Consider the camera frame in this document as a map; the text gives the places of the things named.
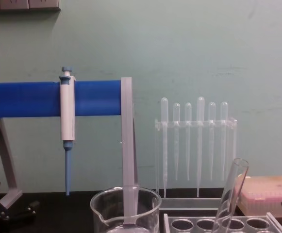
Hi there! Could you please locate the pink pipette tip box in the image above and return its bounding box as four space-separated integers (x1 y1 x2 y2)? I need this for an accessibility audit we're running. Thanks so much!
235 175 282 216

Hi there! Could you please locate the clear test tube rack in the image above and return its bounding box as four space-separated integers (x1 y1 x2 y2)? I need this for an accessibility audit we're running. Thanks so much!
163 212 282 233

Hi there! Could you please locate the clear glass test tube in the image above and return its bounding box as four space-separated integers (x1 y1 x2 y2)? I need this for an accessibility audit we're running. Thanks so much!
214 158 249 233

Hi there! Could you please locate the clear glass beaker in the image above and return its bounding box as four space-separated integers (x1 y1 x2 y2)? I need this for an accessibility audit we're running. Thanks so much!
90 185 162 233

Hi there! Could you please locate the clear acrylic pipette rack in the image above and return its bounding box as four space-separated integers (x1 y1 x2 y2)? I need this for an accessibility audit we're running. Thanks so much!
154 117 238 211

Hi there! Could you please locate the white and blue micropipette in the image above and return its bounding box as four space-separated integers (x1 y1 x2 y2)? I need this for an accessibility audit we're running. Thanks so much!
59 67 77 197

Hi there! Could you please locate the blue and grey pipette stand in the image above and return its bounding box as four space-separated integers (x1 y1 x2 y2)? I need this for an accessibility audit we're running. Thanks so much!
0 77 140 226

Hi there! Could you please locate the grey wall socket panel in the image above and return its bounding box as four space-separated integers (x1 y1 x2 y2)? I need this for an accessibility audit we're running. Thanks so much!
0 0 61 12

